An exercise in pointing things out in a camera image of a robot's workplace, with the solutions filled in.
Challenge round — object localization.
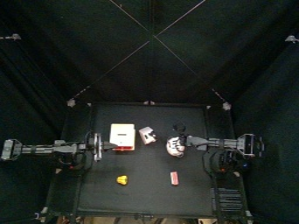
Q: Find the pink rectangular toy piece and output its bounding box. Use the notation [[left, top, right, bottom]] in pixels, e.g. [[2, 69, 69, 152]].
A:
[[169, 171, 180, 186]]

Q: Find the white box with red edge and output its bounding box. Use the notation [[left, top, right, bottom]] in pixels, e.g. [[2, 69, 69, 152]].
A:
[[106, 122, 136, 152]]

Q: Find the small pale pink toy block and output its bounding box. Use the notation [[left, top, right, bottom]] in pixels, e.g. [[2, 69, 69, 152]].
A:
[[137, 126, 157, 145]]

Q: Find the thin white cord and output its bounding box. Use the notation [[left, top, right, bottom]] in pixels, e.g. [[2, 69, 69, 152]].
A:
[[70, 0, 206, 101], [106, 0, 228, 103]]

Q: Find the small yellow toy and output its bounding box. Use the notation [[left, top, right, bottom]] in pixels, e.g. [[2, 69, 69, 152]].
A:
[[116, 174, 129, 186]]

